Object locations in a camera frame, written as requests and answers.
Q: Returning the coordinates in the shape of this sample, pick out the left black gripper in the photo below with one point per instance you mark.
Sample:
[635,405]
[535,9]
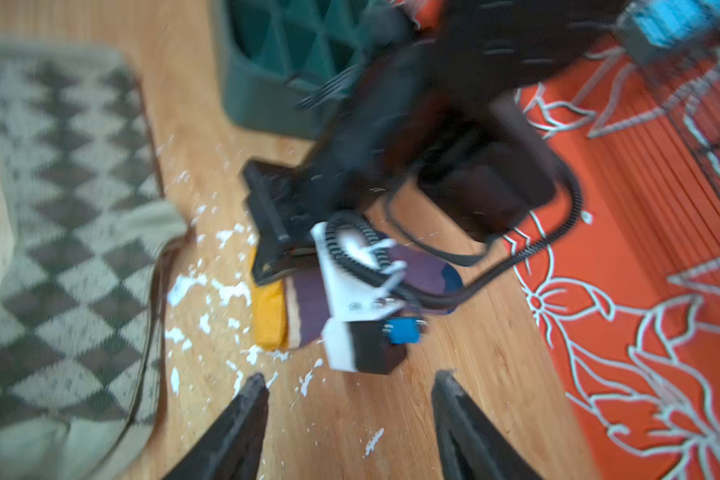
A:
[393,114]

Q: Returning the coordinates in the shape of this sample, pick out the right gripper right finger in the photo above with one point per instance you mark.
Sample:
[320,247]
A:
[470,446]

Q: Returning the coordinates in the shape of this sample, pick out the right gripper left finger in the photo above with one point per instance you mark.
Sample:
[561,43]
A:
[231,448]

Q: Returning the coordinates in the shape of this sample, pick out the purple sock with yellow cuff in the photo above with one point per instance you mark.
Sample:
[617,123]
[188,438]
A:
[291,313]

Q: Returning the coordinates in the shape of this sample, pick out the green plastic divider tray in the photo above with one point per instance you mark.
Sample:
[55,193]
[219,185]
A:
[284,67]

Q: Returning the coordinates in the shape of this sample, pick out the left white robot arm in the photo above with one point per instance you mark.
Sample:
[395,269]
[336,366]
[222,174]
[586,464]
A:
[488,168]

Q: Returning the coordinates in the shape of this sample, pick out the beige argyle sock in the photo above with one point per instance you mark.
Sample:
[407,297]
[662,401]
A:
[80,301]

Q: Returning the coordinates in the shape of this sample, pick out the light blue box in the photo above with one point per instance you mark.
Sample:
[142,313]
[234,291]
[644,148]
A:
[667,23]

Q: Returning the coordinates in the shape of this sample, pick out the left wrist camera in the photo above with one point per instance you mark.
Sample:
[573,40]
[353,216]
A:
[368,330]

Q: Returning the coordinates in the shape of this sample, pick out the black wire wall basket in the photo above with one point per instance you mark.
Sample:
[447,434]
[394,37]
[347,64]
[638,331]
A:
[685,82]

